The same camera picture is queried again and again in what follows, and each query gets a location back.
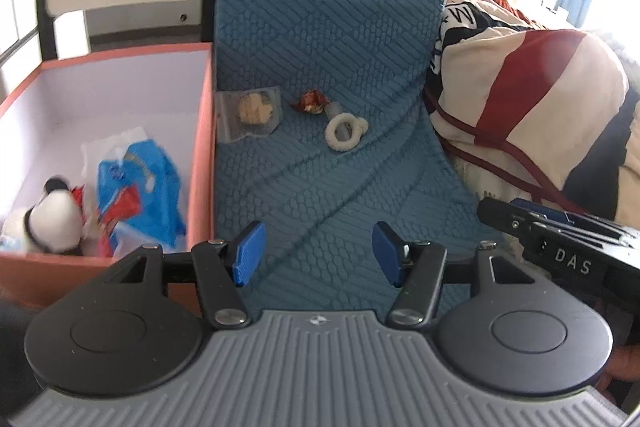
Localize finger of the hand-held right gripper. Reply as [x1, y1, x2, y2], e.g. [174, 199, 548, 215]
[510, 199, 638, 240]
[476, 198, 542, 249]

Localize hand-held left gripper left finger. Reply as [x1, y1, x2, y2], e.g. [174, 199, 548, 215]
[104, 221, 267, 328]

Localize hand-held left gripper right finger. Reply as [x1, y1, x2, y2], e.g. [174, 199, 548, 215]
[372, 222, 544, 327]

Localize blue snack packet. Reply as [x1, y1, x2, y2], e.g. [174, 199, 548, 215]
[95, 139, 188, 258]

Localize white plastic bag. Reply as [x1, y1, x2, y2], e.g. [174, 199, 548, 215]
[80, 124, 151, 172]

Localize black and white plush dog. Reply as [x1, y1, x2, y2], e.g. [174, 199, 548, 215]
[2, 177, 86, 255]

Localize orange-rimmed white storage box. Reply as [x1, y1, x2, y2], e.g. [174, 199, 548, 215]
[0, 42, 218, 308]

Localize cream and red striped quilt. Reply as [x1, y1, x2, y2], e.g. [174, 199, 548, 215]
[422, 0, 640, 228]

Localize clear bag of cookies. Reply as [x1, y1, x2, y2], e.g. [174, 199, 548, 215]
[215, 84, 283, 145]

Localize red candy wrapper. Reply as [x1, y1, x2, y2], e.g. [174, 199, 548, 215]
[291, 89, 328, 115]

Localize blue textured bedspread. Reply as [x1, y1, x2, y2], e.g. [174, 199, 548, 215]
[212, 0, 516, 313]

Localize white ring toy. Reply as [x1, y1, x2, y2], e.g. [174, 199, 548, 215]
[322, 102, 369, 152]

